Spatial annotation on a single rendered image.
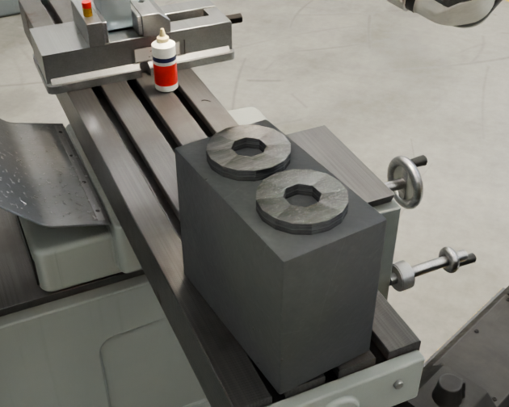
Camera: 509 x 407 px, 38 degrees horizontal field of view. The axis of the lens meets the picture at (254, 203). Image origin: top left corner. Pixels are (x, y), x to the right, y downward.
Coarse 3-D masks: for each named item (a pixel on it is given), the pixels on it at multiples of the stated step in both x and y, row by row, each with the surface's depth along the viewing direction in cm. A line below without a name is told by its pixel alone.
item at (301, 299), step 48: (192, 144) 81; (240, 144) 80; (288, 144) 79; (192, 192) 80; (240, 192) 74; (288, 192) 73; (336, 192) 72; (192, 240) 85; (240, 240) 73; (288, 240) 68; (336, 240) 69; (384, 240) 73; (240, 288) 77; (288, 288) 68; (336, 288) 73; (240, 336) 82; (288, 336) 73; (336, 336) 77; (288, 384) 77
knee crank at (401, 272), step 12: (444, 252) 156; (456, 252) 158; (396, 264) 152; (408, 264) 152; (420, 264) 155; (432, 264) 155; (444, 264) 156; (456, 264) 155; (396, 276) 152; (408, 276) 151; (396, 288) 154; (408, 288) 153
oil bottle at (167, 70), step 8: (160, 32) 124; (160, 40) 124; (168, 40) 125; (152, 48) 125; (160, 48) 124; (168, 48) 124; (152, 56) 127; (160, 56) 125; (168, 56) 125; (160, 64) 126; (168, 64) 126; (176, 64) 128; (160, 72) 127; (168, 72) 127; (176, 72) 128; (160, 80) 128; (168, 80) 128; (176, 80) 129; (160, 88) 129; (168, 88) 129; (176, 88) 130
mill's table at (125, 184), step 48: (48, 0) 162; (96, 96) 133; (144, 96) 130; (192, 96) 128; (96, 144) 116; (144, 144) 116; (144, 192) 106; (144, 240) 98; (192, 288) 90; (192, 336) 86; (384, 336) 84; (240, 384) 79; (336, 384) 80; (384, 384) 82
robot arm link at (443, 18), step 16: (400, 0) 100; (416, 0) 98; (432, 0) 97; (448, 0) 94; (464, 0) 94; (480, 0) 95; (432, 16) 99; (448, 16) 99; (464, 16) 99; (480, 16) 101
